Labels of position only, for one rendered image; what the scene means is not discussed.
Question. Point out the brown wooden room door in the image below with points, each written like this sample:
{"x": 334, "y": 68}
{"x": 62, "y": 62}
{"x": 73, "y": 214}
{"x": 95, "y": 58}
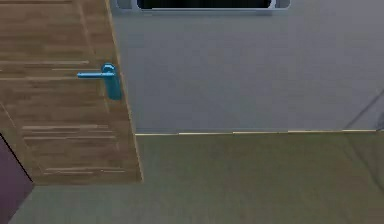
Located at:
{"x": 56, "y": 100}

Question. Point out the grey framed window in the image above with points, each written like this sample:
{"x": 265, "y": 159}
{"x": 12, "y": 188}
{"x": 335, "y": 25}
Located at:
{"x": 203, "y": 4}

